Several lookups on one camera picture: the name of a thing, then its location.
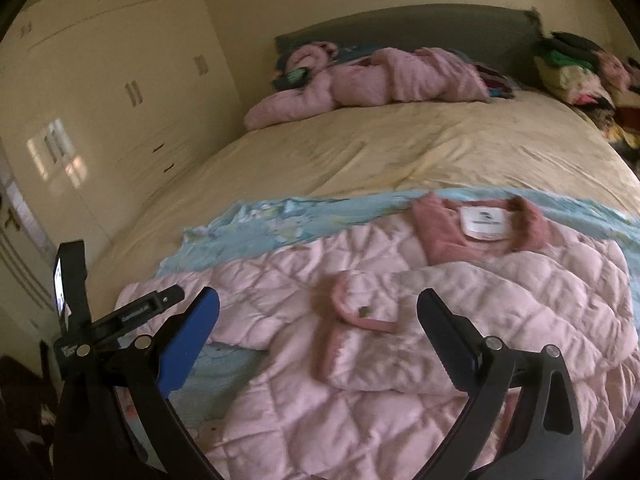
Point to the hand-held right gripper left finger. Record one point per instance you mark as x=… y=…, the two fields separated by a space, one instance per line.
x=192 y=332

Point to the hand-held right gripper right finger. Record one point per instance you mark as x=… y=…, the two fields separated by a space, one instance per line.
x=450 y=342

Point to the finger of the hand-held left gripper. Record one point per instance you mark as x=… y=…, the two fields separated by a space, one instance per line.
x=135 y=310

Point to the pink quilted jacket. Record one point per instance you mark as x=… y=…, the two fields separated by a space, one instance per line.
x=280 y=270

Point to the pile of mixed clothes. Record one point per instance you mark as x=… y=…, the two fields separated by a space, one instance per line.
x=575 y=70

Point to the white panelled door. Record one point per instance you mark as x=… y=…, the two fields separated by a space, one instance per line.
x=25 y=270

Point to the light blue printed blanket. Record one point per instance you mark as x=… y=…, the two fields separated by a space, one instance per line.
x=260 y=225

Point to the bed with beige cover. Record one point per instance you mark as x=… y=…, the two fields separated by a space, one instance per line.
x=375 y=150

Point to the cream wardrobe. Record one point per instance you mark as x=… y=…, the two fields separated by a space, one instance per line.
x=125 y=60

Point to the colourful striped cloth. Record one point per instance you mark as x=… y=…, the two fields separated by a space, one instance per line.
x=495 y=82

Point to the dark printed cloth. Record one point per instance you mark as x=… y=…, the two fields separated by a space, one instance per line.
x=290 y=79

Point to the pink fluffy garment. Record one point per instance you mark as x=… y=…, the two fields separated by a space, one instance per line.
x=375 y=80

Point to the grey headboard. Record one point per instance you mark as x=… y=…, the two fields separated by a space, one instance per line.
x=425 y=27

